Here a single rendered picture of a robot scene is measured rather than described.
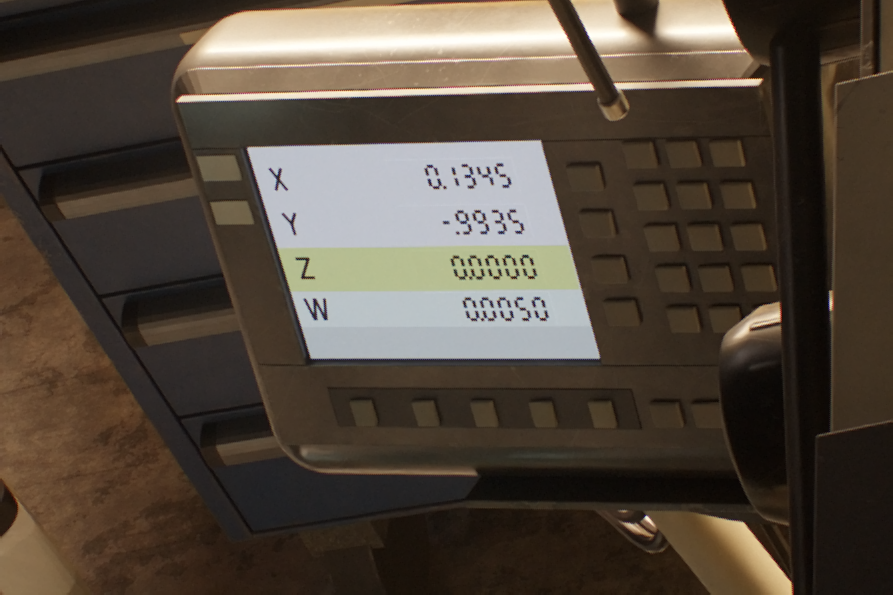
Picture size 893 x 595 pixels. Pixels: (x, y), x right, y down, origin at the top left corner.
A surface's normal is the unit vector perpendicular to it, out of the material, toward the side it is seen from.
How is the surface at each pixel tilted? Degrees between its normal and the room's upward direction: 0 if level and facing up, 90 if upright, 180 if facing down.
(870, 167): 0
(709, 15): 19
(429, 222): 71
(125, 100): 90
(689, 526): 52
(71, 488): 0
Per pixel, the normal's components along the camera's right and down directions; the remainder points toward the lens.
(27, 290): -0.37, -0.64
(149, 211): -0.12, 0.75
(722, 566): -0.18, 0.18
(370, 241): -0.41, 0.51
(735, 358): -0.72, -0.44
